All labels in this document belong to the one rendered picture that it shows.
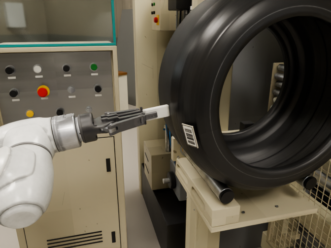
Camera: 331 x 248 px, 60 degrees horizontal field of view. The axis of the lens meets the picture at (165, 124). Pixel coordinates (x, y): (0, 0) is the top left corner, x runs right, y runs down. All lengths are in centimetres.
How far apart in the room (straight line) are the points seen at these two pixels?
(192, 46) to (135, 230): 165
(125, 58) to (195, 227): 435
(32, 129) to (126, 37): 482
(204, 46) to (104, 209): 115
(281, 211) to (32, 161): 74
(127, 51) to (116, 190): 405
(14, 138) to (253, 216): 70
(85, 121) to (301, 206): 73
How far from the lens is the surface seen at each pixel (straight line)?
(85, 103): 142
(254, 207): 100
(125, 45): 546
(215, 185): 87
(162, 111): 77
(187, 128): 69
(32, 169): 62
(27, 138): 70
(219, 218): 88
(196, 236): 141
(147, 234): 210
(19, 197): 59
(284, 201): 106
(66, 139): 73
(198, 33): 70
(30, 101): 144
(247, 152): 109
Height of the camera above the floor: 136
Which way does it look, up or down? 19 degrees down
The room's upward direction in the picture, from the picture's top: straight up
